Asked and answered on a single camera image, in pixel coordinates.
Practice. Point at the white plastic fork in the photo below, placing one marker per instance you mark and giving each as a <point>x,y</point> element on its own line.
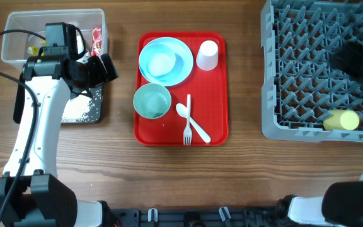
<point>187,133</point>

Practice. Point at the white tissue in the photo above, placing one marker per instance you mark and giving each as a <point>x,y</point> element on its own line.
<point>80,45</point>

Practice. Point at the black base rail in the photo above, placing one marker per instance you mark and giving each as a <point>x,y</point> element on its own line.
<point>220,217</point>

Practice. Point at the red clear plastic wrapper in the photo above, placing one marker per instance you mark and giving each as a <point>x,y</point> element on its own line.
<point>96,41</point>

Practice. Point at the yellow candy wrapper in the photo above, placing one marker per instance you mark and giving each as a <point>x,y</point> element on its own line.
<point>33,50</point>

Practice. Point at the mint green bowl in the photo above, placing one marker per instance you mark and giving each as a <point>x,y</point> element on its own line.
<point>152,101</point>

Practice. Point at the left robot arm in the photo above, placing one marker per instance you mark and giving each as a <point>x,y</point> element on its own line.
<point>30,192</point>

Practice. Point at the red serving tray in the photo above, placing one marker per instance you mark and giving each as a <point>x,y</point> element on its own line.
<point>208,90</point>

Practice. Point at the white rice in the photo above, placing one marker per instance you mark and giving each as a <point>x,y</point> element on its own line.
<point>84,110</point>

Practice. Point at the light blue small bowl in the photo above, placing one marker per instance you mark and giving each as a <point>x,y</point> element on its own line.
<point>156,60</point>

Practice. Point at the grey dishwasher rack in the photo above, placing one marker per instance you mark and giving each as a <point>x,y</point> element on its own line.
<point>300,88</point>

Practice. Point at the light blue plate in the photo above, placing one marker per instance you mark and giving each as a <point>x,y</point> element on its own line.
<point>183,65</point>

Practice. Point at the pale pink plastic cup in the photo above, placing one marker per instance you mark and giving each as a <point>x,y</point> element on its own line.
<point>207,57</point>

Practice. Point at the white plastic spoon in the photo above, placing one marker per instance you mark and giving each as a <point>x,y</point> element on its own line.
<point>182,112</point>

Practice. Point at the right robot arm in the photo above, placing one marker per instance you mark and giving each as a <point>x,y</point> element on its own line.
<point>342,203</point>

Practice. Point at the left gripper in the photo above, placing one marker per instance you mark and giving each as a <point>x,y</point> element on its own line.
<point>101,77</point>

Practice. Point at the yellow plastic cup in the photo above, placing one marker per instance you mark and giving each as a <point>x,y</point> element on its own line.
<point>342,120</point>

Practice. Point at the clear plastic waste bin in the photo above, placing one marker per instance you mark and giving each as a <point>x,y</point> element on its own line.
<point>15,45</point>

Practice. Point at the black plastic tray bin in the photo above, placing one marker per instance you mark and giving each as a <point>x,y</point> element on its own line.
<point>54,99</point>

